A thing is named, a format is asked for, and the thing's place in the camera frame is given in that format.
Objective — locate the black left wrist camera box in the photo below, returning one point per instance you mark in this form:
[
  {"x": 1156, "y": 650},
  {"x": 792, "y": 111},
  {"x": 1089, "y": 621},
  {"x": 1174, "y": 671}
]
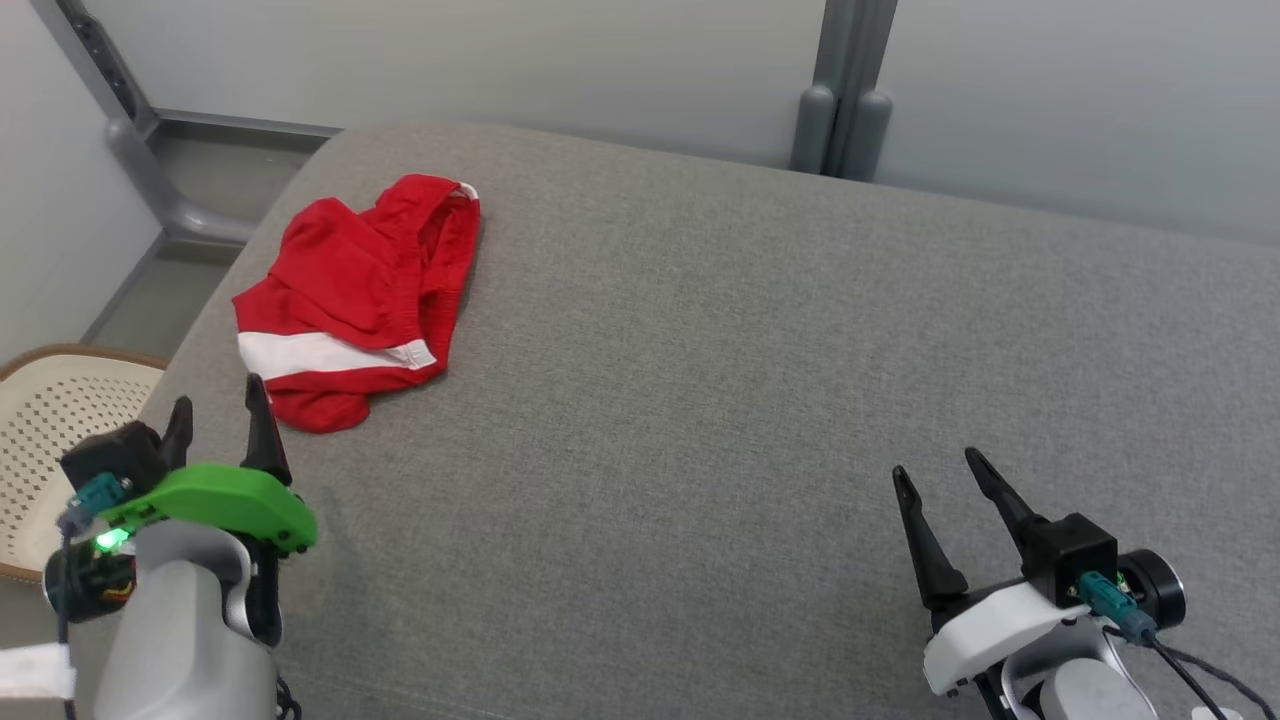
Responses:
[{"x": 115, "y": 455}]

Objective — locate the cream perforated laundry basket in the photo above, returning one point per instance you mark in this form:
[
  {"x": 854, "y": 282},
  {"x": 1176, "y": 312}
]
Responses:
[{"x": 50, "y": 430}]

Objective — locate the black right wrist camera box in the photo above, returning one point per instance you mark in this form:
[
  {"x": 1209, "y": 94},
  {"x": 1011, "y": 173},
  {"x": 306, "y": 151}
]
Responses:
[{"x": 1070, "y": 555}]

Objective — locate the grey partition post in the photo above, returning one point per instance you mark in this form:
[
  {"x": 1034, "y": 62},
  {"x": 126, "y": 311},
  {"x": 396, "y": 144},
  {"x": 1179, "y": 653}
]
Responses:
[
  {"x": 868, "y": 140},
  {"x": 812, "y": 130}
]

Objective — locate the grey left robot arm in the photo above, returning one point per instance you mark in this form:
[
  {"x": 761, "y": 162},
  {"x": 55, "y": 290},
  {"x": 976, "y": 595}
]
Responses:
[{"x": 180, "y": 640}]

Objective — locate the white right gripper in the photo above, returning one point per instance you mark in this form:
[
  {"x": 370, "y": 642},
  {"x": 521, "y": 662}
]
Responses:
[{"x": 990, "y": 630}]

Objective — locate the red shorts with white stripe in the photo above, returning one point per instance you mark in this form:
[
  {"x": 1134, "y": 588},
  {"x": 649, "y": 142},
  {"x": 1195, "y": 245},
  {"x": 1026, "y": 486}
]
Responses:
[{"x": 340, "y": 270}]

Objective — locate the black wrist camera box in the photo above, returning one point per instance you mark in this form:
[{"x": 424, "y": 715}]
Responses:
[
  {"x": 1070, "y": 555},
  {"x": 115, "y": 455}
]

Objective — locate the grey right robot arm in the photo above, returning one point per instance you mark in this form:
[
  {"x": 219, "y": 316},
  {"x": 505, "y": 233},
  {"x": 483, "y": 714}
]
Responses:
[{"x": 1090, "y": 695}]

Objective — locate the grey perforated frame post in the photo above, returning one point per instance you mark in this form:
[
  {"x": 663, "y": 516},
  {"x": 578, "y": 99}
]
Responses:
[{"x": 140, "y": 165}]

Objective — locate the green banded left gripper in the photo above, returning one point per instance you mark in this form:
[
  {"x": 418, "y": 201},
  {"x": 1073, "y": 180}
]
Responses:
[{"x": 220, "y": 495}]

